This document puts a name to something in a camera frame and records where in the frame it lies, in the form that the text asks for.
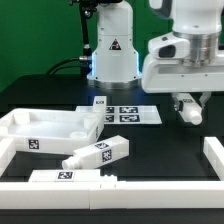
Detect white L-shaped fence wall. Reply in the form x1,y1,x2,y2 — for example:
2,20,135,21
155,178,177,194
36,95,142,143
0,135,224,211

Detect white desk tabletop tray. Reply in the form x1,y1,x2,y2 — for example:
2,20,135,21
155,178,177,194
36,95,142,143
0,108,104,155

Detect white marker base plate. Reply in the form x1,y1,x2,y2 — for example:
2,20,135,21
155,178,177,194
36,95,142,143
75,105,163,126

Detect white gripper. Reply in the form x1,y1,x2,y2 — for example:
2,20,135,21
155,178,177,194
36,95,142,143
142,54,224,111

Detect black cables at base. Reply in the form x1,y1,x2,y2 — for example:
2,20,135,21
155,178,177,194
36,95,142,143
45,55,93,76

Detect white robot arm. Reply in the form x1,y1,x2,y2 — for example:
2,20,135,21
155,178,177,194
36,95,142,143
70,0,224,94

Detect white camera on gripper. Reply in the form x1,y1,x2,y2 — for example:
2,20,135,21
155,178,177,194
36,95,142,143
148,33,190,60

